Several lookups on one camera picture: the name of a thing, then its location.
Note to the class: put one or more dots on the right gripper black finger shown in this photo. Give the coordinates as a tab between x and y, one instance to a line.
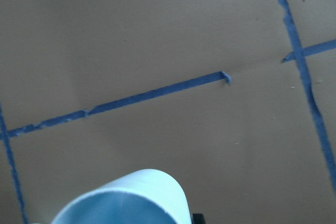
198	219

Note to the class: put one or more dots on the light blue cup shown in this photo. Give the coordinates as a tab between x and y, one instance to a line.
144	196

